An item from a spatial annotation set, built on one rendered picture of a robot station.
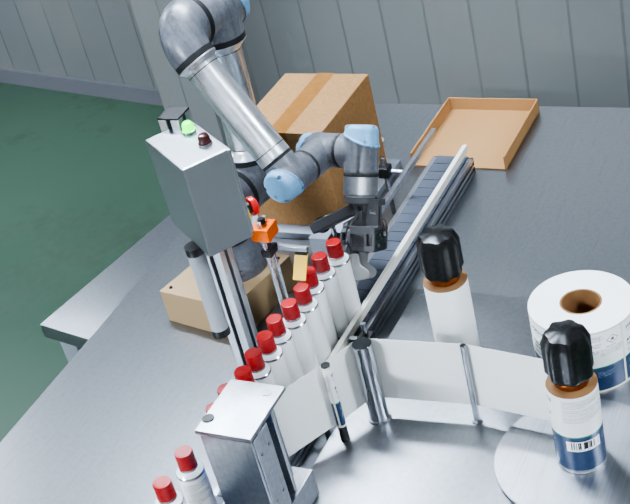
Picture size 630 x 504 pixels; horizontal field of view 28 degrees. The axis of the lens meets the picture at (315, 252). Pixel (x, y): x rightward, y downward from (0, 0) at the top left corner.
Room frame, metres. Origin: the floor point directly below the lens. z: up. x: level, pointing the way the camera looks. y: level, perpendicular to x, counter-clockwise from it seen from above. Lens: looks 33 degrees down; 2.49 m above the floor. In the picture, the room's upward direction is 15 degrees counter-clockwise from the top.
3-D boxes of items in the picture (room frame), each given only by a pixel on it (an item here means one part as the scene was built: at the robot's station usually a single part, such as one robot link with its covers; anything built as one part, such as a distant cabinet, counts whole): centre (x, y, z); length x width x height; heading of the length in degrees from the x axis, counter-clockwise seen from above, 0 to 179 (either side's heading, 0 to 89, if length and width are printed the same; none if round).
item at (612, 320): (1.88, -0.46, 0.95); 0.20 x 0.20 x 0.14
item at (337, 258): (2.21, -0.04, 0.98); 0.05 x 0.05 x 0.20
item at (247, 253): (2.48, 0.19, 0.97); 0.15 x 0.15 x 0.10
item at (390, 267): (2.31, -0.14, 0.90); 1.07 x 0.01 x 0.02; 147
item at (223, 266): (2.13, 0.19, 1.16); 0.04 x 0.04 x 0.67; 57
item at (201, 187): (2.05, 0.17, 1.38); 0.17 x 0.10 x 0.19; 22
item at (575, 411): (1.62, -0.37, 1.04); 0.09 x 0.09 x 0.29
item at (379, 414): (1.87, -0.04, 0.97); 0.05 x 0.05 x 0.19
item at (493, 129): (2.93, -0.50, 0.85); 0.30 x 0.26 x 0.04; 147
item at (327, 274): (2.17, -0.01, 0.98); 0.05 x 0.05 x 0.20
